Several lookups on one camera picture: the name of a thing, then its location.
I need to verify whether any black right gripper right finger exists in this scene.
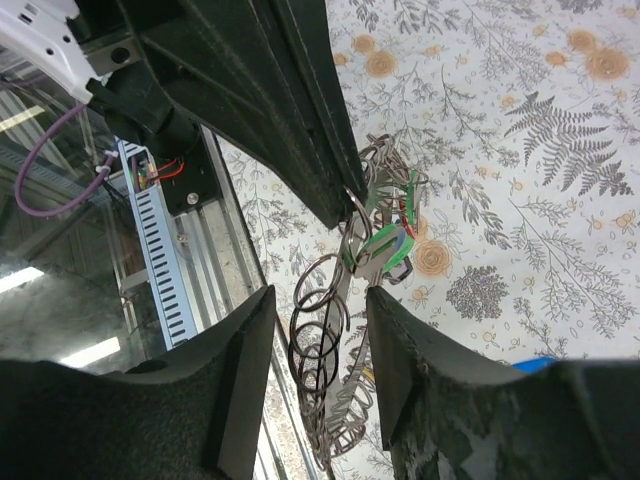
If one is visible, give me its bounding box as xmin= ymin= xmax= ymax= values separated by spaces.
xmin=366 ymin=287 xmax=639 ymax=479

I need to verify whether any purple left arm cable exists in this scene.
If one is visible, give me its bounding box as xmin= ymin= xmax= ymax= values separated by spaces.
xmin=13 ymin=102 xmax=119 ymax=219

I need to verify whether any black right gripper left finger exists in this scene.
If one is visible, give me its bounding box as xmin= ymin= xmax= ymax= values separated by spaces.
xmin=1 ymin=286 xmax=277 ymax=479

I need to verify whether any aluminium front rail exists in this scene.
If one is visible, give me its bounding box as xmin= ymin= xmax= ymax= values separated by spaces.
xmin=172 ymin=128 xmax=326 ymax=479

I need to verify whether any green key tag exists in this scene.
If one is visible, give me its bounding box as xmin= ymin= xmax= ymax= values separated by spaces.
xmin=354 ymin=223 xmax=414 ymax=277

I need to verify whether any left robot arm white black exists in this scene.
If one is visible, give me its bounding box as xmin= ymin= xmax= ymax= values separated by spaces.
xmin=1 ymin=1 xmax=367 ymax=228

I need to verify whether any large keyring with many rings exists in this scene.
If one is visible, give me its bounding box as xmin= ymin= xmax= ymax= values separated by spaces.
xmin=287 ymin=134 xmax=428 ymax=478

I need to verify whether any white slotted cable duct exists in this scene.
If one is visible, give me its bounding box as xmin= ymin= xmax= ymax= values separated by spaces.
xmin=116 ymin=139 xmax=197 ymax=350

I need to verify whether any blue key tag with key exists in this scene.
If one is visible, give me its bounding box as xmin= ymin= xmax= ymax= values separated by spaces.
xmin=512 ymin=357 xmax=556 ymax=374

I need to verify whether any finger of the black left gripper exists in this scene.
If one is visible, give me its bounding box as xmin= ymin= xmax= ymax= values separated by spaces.
xmin=272 ymin=1 xmax=366 ymax=193
xmin=118 ymin=1 xmax=355 ymax=228

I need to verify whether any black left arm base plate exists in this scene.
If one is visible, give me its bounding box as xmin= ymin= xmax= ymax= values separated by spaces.
xmin=150 ymin=127 xmax=223 ymax=217

